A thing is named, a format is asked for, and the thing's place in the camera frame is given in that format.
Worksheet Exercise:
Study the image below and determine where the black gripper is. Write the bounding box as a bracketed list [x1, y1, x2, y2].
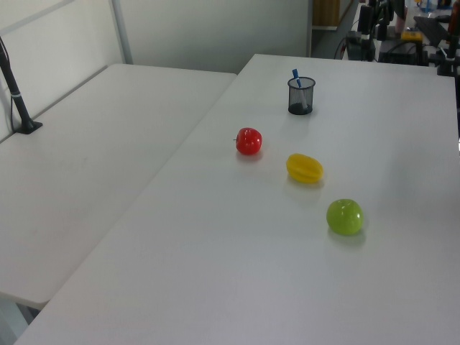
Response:
[359, 4, 376, 60]

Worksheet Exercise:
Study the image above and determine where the blue and white marker pen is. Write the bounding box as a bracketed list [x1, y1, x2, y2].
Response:
[291, 68, 309, 109]

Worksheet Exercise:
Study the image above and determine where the black mesh pen cup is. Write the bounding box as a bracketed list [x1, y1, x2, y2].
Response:
[287, 76, 316, 116]

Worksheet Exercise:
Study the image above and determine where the black equipment box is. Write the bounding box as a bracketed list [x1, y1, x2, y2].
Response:
[378, 39, 429, 66]

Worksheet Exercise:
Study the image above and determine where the wooden board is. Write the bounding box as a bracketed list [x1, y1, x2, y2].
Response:
[311, 0, 341, 30]

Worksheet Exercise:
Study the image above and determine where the yellow toy starfruit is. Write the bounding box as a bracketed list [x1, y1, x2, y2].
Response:
[285, 153, 325, 185]

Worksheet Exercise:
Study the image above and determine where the red toy apple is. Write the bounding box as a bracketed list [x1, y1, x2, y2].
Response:
[233, 126, 263, 157]

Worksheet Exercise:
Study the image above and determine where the green toy apple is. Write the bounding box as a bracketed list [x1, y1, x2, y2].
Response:
[326, 198, 365, 237]

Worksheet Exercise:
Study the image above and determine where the black clamp camera stand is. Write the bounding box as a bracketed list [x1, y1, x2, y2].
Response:
[436, 0, 460, 77]

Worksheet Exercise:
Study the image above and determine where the white partition frame post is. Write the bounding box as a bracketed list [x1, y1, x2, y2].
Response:
[111, 0, 134, 66]

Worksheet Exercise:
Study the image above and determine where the black camera stand pole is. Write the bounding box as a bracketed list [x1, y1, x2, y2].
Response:
[0, 35, 44, 136]

